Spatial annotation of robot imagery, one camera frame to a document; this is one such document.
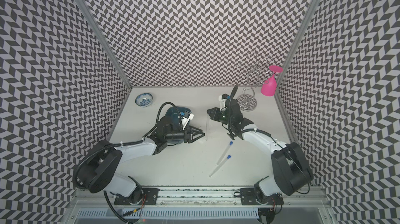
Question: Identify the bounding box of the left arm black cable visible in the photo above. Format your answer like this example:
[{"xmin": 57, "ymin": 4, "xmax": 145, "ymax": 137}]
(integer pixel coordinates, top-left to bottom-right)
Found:
[{"xmin": 142, "ymin": 101, "xmax": 183, "ymax": 140}]

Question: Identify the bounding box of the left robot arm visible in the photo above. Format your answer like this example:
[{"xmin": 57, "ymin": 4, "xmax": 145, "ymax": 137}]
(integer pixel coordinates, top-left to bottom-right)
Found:
[{"xmin": 72, "ymin": 116, "xmax": 205, "ymax": 204}]

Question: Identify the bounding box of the chrome wire glass rack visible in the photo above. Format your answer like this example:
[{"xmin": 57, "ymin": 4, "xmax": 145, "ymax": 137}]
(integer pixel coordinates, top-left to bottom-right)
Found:
[{"xmin": 237, "ymin": 52, "xmax": 270, "ymax": 112}]

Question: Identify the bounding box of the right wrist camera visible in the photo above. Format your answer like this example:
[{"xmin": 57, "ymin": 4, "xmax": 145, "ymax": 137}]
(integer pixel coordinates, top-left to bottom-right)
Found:
[{"xmin": 218, "ymin": 94, "xmax": 230, "ymax": 111}]

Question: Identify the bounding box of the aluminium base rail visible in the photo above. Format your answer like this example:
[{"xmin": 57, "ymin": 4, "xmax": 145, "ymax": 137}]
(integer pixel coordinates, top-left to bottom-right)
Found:
[{"xmin": 62, "ymin": 185, "xmax": 332, "ymax": 224}]

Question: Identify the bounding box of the blue white ceramic bowl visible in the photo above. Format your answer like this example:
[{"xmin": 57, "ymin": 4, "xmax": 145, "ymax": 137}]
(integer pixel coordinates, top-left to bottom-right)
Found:
[{"xmin": 135, "ymin": 93, "xmax": 153, "ymax": 108}]

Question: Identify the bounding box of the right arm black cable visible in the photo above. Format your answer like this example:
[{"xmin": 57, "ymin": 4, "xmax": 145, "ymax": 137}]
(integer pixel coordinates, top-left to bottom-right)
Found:
[{"xmin": 227, "ymin": 85, "xmax": 240, "ymax": 137}]

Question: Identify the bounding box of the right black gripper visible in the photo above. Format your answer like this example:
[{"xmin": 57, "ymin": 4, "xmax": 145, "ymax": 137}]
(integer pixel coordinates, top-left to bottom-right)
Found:
[{"xmin": 207, "ymin": 107, "xmax": 233, "ymax": 125}]

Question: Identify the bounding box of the teal plastic tray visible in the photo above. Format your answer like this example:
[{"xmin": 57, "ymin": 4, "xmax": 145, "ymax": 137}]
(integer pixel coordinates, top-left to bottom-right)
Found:
[{"xmin": 165, "ymin": 106, "xmax": 192, "ymax": 146}]

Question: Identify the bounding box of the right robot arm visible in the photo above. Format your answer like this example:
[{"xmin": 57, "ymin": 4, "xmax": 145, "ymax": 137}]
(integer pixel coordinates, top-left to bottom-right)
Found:
[{"xmin": 207, "ymin": 99, "xmax": 314, "ymax": 204}]

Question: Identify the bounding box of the test tube blue cap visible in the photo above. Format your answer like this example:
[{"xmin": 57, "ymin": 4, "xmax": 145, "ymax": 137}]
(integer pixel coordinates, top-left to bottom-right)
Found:
[
  {"xmin": 205, "ymin": 115, "xmax": 210, "ymax": 141},
  {"xmin": 216, "ymin": 141, "xmax": 233, "ymax": 165},
  {"xmin": 209, "ymin": 155, "xmax": 231, "ymax": 178}
]

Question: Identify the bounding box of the pink plastic wine glass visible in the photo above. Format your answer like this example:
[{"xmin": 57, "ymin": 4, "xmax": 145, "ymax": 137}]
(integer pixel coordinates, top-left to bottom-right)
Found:
[{"xmin": 261, "ymin": 65, "xmax": 283, "ymax": 97}]

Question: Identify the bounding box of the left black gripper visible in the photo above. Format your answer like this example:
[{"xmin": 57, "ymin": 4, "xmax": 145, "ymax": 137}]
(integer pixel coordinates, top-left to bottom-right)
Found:
[{"xmin": 165, "ymin": 124, "xmax": 205, "ymax": 144}]

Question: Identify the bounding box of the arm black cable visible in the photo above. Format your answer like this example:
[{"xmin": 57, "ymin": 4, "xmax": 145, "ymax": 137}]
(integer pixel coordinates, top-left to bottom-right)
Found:
[
  {"xmin": 142, "ymin": 101, "xmax": 183, "ymax": 140},
  {"xmin": 227, "ymin": 85, "xmax": 240, "ymax": 137}
]

